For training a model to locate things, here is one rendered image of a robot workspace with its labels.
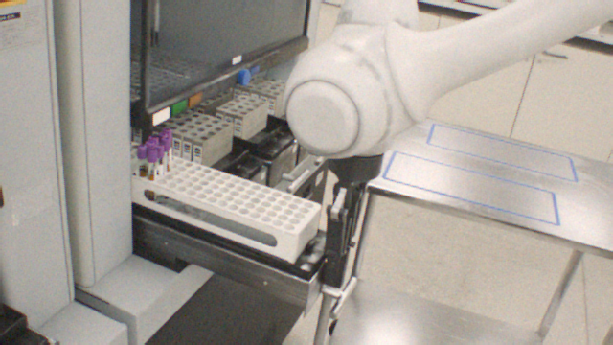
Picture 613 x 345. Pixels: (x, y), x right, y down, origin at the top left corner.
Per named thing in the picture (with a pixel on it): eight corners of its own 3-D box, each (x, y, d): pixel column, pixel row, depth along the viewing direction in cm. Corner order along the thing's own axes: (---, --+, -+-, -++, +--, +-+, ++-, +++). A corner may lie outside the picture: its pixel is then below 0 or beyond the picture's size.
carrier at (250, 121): (258, 124, 123) (261, 99, 120) (266, 126, 122) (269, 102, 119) (232, 142, 113) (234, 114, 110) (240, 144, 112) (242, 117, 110)
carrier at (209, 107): (223, 114, 125) (225, 89, 123) (231, 116, 125) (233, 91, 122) (194, 130, 116) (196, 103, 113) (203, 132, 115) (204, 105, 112)
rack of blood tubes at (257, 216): (128, 207, 90) (127, 174, 87) (164, 183, 98) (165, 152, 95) (292, 270, 81) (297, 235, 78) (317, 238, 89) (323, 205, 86)
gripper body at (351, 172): (342, 127, 79) (333, 184, 83) (321, 148, 72) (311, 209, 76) (392, 141, 77) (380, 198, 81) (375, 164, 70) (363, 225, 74)
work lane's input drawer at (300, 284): (-19, 184, 102) (-26, 142, 98) (35, 158, 114) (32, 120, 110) (330, 332, 80) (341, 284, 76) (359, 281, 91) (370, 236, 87)
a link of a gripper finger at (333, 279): (349, 250, 82) (347, 252, 81) (341, 287, 85) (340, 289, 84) (329, 243, 83) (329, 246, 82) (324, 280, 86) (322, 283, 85)
